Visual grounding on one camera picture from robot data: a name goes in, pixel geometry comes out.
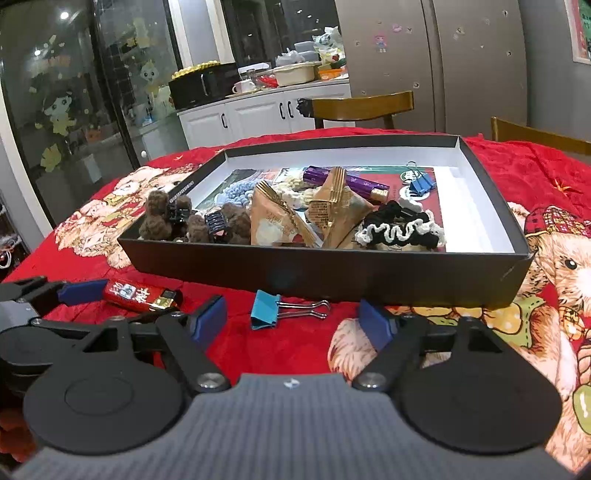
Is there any wooden chair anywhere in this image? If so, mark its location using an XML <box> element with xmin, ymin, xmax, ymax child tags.
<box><xmin>299</xmin><ymin>91</ymin><xmax>415</xmax><ymax>130</ymax></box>
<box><xmin>490</xmin><ymin>116</ymin><xmax>591</xmax><ymax>155</ymax></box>

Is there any light blue knitted scrunchie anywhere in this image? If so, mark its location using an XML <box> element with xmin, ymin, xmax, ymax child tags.
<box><xmin>215</xmin><ymin>180</ymin><xmax>259</xmax><ymax>210</ymax></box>

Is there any brown paper pyramid packet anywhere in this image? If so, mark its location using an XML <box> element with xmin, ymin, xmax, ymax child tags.
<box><xmin>308</xmin><ymin>166</ymin><xmax>375</xmax><ymax>250</ymax></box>
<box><xmin>250</xmin><ymin>180</ymin><xmax>324</xmax><ymax>247</ymax></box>

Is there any white kitchen cabinet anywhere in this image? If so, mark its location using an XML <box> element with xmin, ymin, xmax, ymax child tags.
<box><xmin>177</xmin><ymin>78</ymin><xmax>352</xmax><ymax>151</ymax></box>

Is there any cream knitted scrunchie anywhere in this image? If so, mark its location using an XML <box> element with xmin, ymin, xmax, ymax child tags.
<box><xmin>276</xmin><ymin>172</ymin><xmax>319</xmax><ymax>210</ymax></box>

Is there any small brown fuzzy hair claw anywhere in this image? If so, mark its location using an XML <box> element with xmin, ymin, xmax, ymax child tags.
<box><xmin>139</xmin><ymin>191</ymin><xmax>197</xmax><ymax>241</ymax></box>

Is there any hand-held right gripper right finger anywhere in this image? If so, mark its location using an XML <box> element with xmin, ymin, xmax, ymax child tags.
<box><xmin>352</xmin><ymin>299</ymin><xmax>513</xmax><ymax>393</ymax></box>

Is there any row of yellow balls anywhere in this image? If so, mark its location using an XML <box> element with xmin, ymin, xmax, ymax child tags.
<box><xmin>172</xmin><ymin>60</ymin><xmax>222</xmax><ymax>79</ymax></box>

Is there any dark kitchen window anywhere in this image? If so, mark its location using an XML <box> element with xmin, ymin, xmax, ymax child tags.
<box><xmin>222</xmin><ymin>0</ymin><xmax>342</xmax><ymax>70</ymax></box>

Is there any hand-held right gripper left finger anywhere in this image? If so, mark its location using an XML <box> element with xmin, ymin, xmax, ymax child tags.
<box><xmin>65</xmin><ymin>295</ymin><xmax>232</xmax><ymax>394</ymax></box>

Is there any black shallow cardboard box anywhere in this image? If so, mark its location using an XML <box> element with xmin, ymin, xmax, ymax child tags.
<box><xmin>117</xmin><ymin>135</ymin><xmax>533</xmax><ymax>309</ymax></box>

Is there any red candy bar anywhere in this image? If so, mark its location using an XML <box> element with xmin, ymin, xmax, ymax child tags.
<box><xmin>103</xmin><ymin>280</ymin><xmax>179</xmax><ymax>312</ymax></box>

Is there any printed white green bag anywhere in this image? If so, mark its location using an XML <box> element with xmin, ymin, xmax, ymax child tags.
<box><xmin>314</xmin><ymin>26</ymin><xmax>345</xmax><ymax>49</ymax></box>

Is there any purple candy bar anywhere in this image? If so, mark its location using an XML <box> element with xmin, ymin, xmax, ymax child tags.
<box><xmin>302</xmin><ymin>165</ymin><xmax>391</xmax><ymax>204</ymax></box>

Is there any beige plastic basin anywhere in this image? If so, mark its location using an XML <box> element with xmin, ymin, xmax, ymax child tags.
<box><xmin>273</xmin><ymin>62</ymin><xmax>319</xmax><ymax>87</ymax></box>

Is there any large brown fuzzy hair claw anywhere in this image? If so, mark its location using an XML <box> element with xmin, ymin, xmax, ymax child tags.
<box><xmin>186</xmin><ymin>203</ymin><xmax>254</xmax><ymax>245</ymax></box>

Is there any black scrunchie with white trim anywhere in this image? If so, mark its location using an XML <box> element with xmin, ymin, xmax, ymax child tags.
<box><xmin>355</xmin><ymin>200</ymin><xmax>447</xmax><ymax>252</ymax></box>

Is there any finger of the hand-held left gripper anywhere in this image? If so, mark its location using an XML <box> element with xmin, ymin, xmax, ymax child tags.
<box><xmin>0</xmin><ymin>276</ymin><xmax>49</xmax><ymax>302</ymax></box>
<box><xmin>28</xmin><ymin>279</ymin><xmax>109</xmax><ymax>319</ymax></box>

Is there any wire storage rack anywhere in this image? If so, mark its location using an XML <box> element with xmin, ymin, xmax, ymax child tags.
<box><xmin>0</xmin><ymin>194</ymin><xmax>21</xmax><ymax>278</ymax></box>

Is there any red printed bear blanket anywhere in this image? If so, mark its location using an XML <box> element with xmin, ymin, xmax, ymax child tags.
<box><xmin>0</xmin><ymin>127</ymin><xmax>591</xmax><ymax>472</ymax></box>

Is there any blue binder clip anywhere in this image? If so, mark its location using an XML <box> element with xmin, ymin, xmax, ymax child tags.
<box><xmin>405</xmin><ymin>161</ymin><xmax>437</xmax><ymax>195</ymax></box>

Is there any black microwave oven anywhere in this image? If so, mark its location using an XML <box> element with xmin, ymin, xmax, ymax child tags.
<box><xmin>168</xmin><ymin>64</ymin><xmax>241</xmax><ymax>110</ymax></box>

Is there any silver refrigerator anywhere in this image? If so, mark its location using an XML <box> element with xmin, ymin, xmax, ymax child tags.
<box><xmin>333</xmin><ymin>0</ymin><xmax>529</xmax><ymax>134</ymax></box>

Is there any teal binder clip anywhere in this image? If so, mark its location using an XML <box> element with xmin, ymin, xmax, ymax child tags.
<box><xmin>250</xmin><ymin>290</ymin><xmax>331</xmax><ymax>330</ymax></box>

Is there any glass sliding door with stickers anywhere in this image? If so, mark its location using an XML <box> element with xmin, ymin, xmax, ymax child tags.
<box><xmin>0</xmin><ymin>0</ymin><xmax>185</xmax><ymax>227</ymax></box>

